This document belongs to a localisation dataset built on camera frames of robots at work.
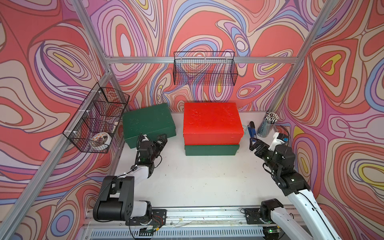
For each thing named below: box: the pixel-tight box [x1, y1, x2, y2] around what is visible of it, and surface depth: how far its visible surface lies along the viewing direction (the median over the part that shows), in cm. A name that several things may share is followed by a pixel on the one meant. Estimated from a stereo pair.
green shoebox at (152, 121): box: [123, 103, 177, 149], surface depth 101 cm
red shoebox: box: [183, 102, 244, 146], surface depth 86 cm
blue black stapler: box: [247, 121, 257, 142], surface depth 107 cm
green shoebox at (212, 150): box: [184, 144, 240, 156], surface depth 94 cm
